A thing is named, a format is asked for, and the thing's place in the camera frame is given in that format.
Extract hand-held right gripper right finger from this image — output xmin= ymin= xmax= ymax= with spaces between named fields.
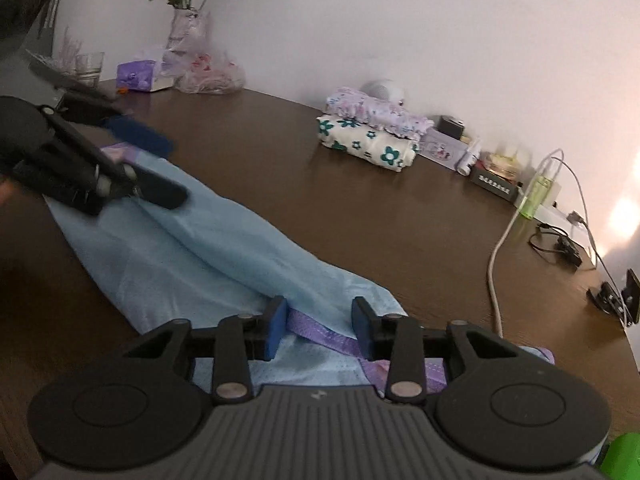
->
xmin=351 ymin=296 xmax=521 ymax=405

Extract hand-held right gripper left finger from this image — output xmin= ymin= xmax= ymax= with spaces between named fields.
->
xmin=121 ymin=295 xmax=290 ymax=405

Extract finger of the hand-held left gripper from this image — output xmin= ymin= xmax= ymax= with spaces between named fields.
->
xmin=11 ymin=106 xmax=190 ymax=217
xmin=29 ymin=56 xmax=177 ymax=157

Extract pink and blue garment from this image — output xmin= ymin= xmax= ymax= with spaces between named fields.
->
xmin=44 ymin=141 xmax=557 ymax=398

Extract white folded clothes teal flowers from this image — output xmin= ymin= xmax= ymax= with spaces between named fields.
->
xmin=316 ymin=113 xmax=421 ymax=177

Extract purple floral folded clothes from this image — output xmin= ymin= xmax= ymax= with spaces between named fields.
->
xmin=324 ymin=86 xmax=434 ymax=140

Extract purple tissue pack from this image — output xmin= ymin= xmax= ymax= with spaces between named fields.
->
xmin=116 ymin=58 xmax=174 ymax=94

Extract clear drinking glass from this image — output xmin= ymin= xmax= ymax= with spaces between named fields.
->
xmin=74 ymin=51 xmax=106 ymax=89

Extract clear plastic bag red print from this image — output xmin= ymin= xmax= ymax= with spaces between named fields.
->
xmin=161 ymin=47 xmax=247 ymax=96

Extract purple wrapped vase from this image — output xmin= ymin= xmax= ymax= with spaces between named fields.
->
xmin=166 ymin=6 xmax=213 ymax=63

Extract black box white lettering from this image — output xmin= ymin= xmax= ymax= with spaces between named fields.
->
xmin=469 ymin=166 xmax=522 ymax=204

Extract small white bottle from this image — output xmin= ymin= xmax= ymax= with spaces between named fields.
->
xmin=455 ymin=136 xmax=483 ymax=178

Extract green spray bottle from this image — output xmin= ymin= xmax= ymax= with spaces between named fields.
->
xmin=519 ymin=157 xmax=552 ymax=220

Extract small black box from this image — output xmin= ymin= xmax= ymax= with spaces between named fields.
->
xmin=438 ymin=115 xmax=466 ymax=139

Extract round clear lidded container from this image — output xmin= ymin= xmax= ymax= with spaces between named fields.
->
xmin=481 ymin=146 xmax=532 ymax=182

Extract white charger block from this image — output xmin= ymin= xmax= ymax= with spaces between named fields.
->
xmin=542 ymin=179 xmax=565 ymax=209

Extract white round device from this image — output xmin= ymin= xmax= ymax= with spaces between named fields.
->
xmin=359 ymin=79 xmax=406 ymax=107

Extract black phone holder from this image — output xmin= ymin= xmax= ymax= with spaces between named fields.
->
xmin=585 ymin=267 xmax=640 ymax=329

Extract bright green object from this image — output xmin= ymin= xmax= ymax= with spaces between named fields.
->
xmin=599 ymin=432 xmax=640 ymax=480

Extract white cable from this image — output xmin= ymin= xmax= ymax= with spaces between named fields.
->
xmin=487 ymin=148 xmax=567 ymax=337

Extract black cable with adapter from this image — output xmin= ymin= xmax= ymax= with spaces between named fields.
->
xmin=528 ymin=222 xmax=599 ymax=272

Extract grey cable with plug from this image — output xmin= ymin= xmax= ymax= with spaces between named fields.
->
xmin=566 ymin=210 xmax=632 ymax=322

